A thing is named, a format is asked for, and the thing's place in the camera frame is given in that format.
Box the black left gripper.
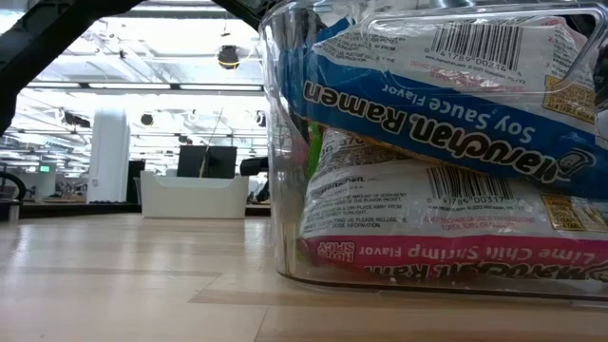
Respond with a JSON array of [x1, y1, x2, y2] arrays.
[[290, 112, 313, 143]]

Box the blue ramen packet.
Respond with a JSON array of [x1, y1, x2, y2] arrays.
[[279, 16, 608, 200]]

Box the lime chili shrimp ramen packet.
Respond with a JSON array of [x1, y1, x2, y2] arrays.
[[296, 125, 608, 286]]

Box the large clear plastic bin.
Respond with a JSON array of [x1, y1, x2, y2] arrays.
[[258, 0, 608, 300]]

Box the black background monitor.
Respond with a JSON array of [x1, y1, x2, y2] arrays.
[[178, 144, 238, 180]]

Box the white plastic bin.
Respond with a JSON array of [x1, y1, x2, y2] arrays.
[[140, 170, 251, 220]]

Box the long ceiling light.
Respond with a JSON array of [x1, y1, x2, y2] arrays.
[[26, 81, 265, 95]]

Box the white pillar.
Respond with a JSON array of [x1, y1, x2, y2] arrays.
[[87, 107, 132, 205]]

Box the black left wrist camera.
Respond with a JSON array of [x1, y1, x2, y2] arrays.
[[238, 156, 271, 178]]

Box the silver ventilation duct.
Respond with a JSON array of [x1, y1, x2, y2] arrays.
[[121, 0, 238, 20]]

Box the black aluminium rig frame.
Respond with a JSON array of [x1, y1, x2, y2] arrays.
[[0, 201, 142, 222]]

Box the black curved cable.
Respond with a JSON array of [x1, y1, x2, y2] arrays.
[[0, 170, 29, 203]]

